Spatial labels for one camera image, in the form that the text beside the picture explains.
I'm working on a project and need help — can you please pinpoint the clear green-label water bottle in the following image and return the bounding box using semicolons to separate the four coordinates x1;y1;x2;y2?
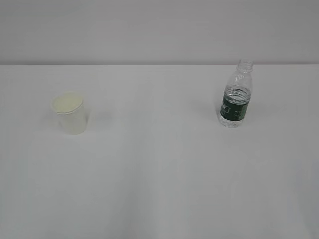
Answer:
219;59;253;128

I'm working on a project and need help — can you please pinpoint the white paper cup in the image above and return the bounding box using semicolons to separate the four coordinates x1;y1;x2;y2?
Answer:
51;92;88;135

